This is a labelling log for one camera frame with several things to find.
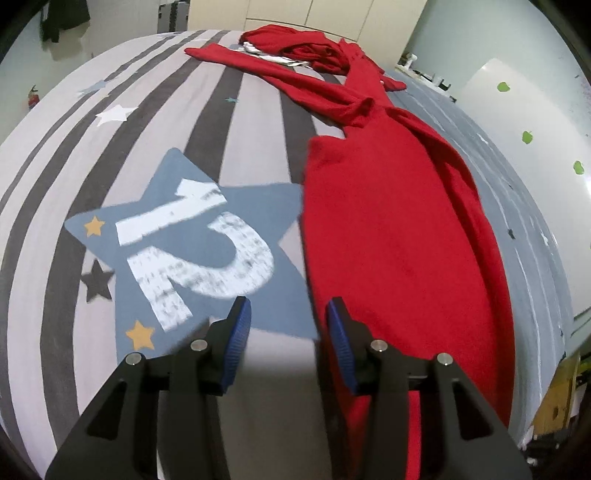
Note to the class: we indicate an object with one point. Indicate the grey suitcase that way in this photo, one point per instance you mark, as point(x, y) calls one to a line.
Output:
point(173, 16)

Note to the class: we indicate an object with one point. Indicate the red fire extinguisher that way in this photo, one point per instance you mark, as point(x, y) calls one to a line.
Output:
point(32, 98)

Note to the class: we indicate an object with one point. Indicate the yellow cardboard box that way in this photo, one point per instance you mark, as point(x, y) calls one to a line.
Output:
point(558, 397)

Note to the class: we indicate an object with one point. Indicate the white board with apple stickers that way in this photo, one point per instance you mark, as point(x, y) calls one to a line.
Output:
point(531, 152)

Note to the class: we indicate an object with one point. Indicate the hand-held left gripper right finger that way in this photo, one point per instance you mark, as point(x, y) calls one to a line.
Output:
point(339, 332)

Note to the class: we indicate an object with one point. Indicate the red long-sleeve top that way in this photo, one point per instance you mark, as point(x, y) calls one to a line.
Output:
point(286, 41)

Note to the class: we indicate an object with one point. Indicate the striped star bed sheet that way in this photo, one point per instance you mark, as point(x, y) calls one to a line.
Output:
point(138, 138)

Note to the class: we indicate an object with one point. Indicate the black jacket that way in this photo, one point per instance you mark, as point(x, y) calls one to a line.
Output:
point(62, 18)

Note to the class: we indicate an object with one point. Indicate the dark desk clutter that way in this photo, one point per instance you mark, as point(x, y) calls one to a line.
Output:
point(431, 81)

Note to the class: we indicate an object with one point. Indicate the red pants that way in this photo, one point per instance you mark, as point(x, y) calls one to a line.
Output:
point(392, 230)

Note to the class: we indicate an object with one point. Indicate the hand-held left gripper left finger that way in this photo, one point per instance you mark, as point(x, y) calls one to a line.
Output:
point(239, 323)

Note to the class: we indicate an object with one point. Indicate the cream wardrobe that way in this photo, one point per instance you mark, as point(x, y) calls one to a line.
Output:
point(323, 16)

